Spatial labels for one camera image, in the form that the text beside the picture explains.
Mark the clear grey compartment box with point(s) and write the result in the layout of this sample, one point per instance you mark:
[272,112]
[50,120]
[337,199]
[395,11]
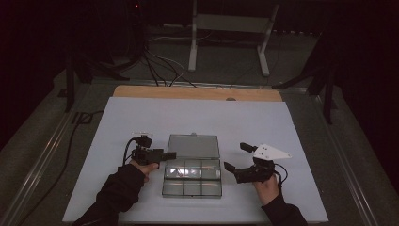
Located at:
[193,188]

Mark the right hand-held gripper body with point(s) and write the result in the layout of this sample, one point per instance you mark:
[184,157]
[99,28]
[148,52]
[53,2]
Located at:
[269,152]

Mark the person's left hand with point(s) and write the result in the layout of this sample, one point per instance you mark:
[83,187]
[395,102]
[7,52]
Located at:
[146,169]

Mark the aluminium floor rail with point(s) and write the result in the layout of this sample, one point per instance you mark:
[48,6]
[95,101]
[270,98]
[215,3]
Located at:
[40,157]
[204,84]
[345,163]

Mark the white table mat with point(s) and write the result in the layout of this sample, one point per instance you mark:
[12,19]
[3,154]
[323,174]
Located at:
[200,119]

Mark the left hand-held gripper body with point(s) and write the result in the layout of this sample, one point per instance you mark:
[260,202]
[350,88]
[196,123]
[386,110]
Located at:
[146,155]

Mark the grey metal stand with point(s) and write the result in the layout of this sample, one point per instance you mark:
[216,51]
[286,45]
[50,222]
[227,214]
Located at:
[232,23]

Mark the person's right hand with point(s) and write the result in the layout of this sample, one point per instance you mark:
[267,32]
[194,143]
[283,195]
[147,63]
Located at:
[268,191]

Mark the black tripod stand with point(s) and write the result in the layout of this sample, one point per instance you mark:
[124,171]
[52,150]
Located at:
[69,91]
[327,100]

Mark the grey round table grommet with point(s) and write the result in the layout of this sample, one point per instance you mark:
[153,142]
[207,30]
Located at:
[231,99]

